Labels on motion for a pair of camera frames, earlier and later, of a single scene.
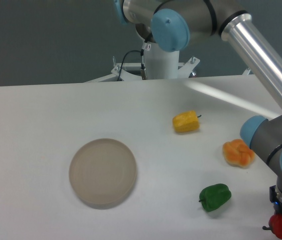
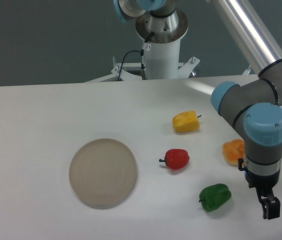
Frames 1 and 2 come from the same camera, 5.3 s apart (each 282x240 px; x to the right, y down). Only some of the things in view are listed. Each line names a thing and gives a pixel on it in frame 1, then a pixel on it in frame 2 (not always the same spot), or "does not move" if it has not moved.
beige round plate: x=102 y=172 does not move
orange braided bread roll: x=237 y=153 does not move
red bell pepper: x=277 y=223 to x=176 y=158
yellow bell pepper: x=186 y=122 does not move
